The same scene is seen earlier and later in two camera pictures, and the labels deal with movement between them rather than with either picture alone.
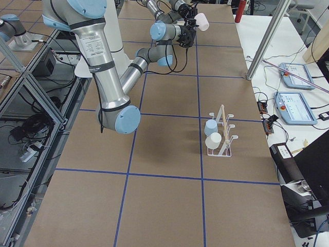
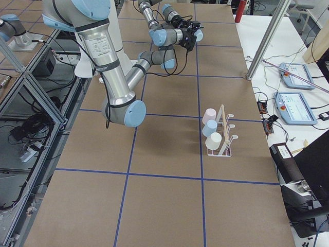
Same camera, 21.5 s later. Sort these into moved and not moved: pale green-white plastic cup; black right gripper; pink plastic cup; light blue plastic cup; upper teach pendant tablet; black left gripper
Moved: pink plastic cup; black left gripper
Not moved: upper teach pendant tablet; light blue plastic cup; pale green-white plastic cup; black right gripper
